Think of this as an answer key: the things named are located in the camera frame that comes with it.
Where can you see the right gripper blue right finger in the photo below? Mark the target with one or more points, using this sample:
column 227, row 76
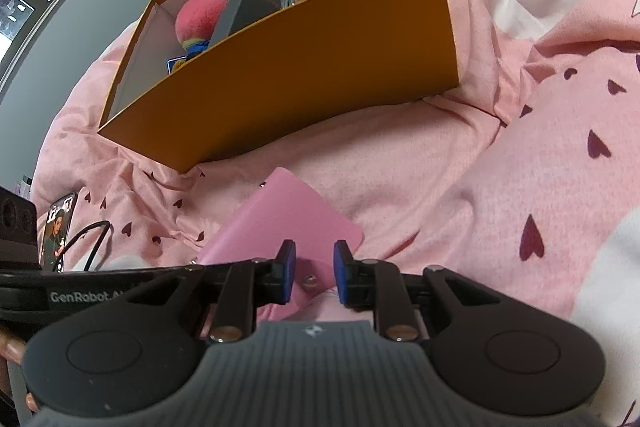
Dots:
column 343, row 266

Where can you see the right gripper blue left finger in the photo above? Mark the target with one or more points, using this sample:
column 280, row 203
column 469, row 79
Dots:
column 284, row 271

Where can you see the bear plush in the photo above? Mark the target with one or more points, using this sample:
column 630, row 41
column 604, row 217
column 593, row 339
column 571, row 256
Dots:
column 194, row 46

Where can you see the pink printed bed duvet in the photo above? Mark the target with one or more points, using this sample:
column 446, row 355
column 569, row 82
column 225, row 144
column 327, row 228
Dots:
column 525, row 177

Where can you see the orange cardboard storage box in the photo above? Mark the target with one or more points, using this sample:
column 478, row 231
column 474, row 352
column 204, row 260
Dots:
column 300, row 65

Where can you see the dark grey box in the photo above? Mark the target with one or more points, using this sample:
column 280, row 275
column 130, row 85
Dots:
column 239, row 14

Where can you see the blue and white card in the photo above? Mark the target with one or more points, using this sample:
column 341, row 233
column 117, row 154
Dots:
column 175, row 63

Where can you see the pink card wallet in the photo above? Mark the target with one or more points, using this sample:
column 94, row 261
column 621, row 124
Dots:
column 282, row 208

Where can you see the pink fluffy plush toy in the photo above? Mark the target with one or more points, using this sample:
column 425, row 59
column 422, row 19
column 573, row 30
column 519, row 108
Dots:
column 196, row 21

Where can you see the smartphone with photo case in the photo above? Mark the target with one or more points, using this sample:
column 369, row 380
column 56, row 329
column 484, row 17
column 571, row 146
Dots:
column 55, row 231

